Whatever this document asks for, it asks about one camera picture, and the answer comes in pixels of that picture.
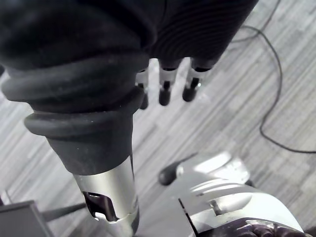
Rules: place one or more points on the grey box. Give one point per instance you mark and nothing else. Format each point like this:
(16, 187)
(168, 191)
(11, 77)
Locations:
(21, 219)

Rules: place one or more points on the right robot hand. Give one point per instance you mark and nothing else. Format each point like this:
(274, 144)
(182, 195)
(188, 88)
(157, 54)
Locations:
(81, 74)

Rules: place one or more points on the dark robot foot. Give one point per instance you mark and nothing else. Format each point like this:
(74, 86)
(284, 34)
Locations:
(169, 174)

